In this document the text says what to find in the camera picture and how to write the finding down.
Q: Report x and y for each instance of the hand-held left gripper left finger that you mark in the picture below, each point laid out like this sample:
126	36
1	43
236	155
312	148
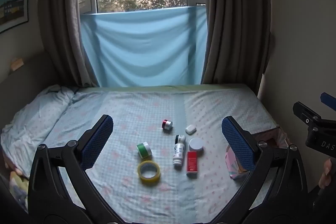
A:
98	142

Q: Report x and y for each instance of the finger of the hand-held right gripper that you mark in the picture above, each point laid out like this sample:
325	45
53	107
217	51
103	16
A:
328	100
303	111

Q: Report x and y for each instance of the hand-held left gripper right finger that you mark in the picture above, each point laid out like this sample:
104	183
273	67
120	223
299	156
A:
237	145

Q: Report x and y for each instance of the pink lined cardboard box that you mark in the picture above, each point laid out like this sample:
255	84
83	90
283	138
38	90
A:
235	163

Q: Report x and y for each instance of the white round jar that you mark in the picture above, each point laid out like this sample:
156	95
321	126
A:
196	145

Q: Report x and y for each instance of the white earbuds case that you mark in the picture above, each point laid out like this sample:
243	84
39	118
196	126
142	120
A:
190	129

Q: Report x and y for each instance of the person's right hand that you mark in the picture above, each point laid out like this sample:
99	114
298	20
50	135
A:
326	172

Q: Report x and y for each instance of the red and white box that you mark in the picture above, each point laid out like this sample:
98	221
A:
192	163

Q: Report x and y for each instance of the yellow tape roll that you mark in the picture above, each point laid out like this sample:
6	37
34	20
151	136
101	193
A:
148	172

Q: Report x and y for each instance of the white bottle with dark cap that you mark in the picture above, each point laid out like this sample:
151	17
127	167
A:
179	152

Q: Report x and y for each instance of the checked blue bed sheet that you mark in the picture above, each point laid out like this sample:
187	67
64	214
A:
147	108

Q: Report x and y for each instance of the crumpled pale blue blanket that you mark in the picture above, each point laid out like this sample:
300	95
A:
34	113

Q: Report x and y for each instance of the red jar with silver lid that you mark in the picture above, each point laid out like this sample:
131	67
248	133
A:
167	125

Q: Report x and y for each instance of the colourful printed cloth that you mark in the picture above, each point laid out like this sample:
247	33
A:
19	187

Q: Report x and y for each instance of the light blue hanging cloth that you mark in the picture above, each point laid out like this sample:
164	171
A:
144	48

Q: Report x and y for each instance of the small tan block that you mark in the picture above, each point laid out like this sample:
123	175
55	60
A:
17	64

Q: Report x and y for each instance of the grey curtain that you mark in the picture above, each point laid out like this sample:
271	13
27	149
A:
63	19
236	19

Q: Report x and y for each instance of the framed wall picture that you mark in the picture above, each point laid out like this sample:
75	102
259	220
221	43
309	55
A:
13	5

